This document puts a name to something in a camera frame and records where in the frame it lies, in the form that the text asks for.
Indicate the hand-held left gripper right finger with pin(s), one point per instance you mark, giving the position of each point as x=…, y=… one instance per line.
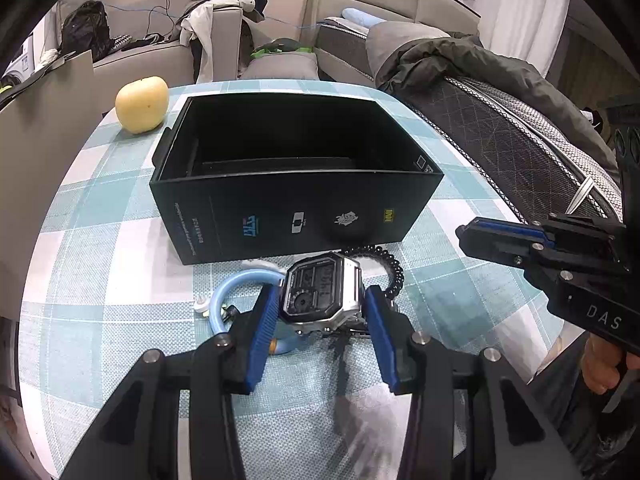
x=382, y=340

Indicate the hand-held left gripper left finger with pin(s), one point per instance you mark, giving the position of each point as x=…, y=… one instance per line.
x=260, y=335

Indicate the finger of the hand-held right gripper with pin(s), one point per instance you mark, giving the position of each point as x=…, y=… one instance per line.
x=505, y=230
x=492, y=249

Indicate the light blue bangle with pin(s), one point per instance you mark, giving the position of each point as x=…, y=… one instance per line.
x=220, y=295

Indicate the small white green charm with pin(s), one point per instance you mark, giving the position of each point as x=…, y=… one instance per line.
x=201, y=305

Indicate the silver digital watch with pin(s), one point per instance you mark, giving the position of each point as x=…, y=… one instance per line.
x=312, y=290

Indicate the black cardboard box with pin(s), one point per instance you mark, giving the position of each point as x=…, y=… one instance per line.
x=300, y=210

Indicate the person's right hand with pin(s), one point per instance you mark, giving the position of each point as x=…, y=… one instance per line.
x=597, y=365

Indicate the grey quilted mattress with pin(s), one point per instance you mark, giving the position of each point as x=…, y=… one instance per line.
x=500, y=125

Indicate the teal checked tablecloth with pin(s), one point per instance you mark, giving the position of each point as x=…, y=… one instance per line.
x=125, y=260

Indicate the dark green jacket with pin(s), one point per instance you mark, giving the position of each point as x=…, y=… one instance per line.
x=450, y=55

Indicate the brown curtain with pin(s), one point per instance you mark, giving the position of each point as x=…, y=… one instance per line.
x=600, y=65

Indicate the white sheer curtain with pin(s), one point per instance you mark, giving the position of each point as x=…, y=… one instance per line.
x=520, y=15

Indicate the light blue pillow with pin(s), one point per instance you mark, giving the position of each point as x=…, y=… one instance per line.
x=362, y=16

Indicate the yellow apple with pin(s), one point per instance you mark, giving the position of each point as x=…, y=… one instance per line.
x=141, y=104

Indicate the grey cushion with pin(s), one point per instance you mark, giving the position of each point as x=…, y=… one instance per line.
x=282, y=66

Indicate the green and black bag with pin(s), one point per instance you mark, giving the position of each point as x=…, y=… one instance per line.
x=280, y=47

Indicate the grey sofa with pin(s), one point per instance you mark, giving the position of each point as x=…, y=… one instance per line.
x=225, y=45

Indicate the black garment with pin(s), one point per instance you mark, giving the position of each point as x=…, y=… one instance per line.
x=145, y=40

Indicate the black white zigzag pillow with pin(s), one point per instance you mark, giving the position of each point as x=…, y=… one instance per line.
x=119, y=43

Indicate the pile of clothes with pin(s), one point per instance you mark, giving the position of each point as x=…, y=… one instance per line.
x=220, y=2

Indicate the black backpack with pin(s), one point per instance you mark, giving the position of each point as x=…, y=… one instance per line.
x=86, y=30

